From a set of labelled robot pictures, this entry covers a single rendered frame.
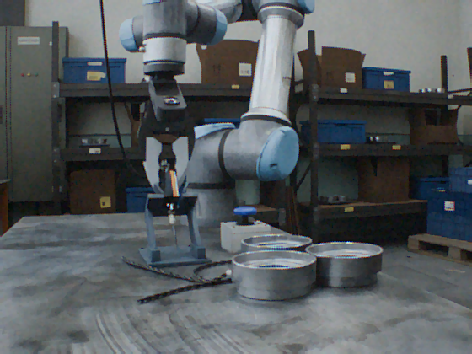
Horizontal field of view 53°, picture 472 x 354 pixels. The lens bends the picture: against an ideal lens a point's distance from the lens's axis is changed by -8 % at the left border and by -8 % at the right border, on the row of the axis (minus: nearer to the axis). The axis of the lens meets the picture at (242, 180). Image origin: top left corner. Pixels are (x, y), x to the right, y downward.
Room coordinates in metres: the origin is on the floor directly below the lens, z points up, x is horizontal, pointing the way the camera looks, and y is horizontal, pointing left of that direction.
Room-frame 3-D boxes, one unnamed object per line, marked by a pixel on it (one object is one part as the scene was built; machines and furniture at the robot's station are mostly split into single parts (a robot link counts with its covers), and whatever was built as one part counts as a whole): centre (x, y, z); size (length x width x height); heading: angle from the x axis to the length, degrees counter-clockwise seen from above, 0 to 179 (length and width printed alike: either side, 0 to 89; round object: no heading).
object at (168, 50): (0.87, 0.13, 1.14); 0.08 x 0.08 x 0.05
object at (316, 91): (4.90, -1.44, 1.00); 1.92 x 0.57 x 2.00; 106
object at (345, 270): (0.67, -0.13, 0.82); 0.10 x 0.10 x 0.04
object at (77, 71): (4.14, 1.23, 1.61); 0.52 x 0.38 x 0.22; 109
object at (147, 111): (0.88, 0.13, 1.06); 0.09 x 0.08 x 0.12; 19
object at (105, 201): (4.11, 1.24, 0.64); 0.49 x 0.40 x 0.37; 111
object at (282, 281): (0.62, -0.04, 0.82); 0.10 x 0.10 x 0.04
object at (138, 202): (4.28, 0.73, 0.56); 0.52 x 0.38 x 0.22; 103
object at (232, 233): (0.89, 0.00, 0.82); 0.08 x 0.07 x 0.05; 16
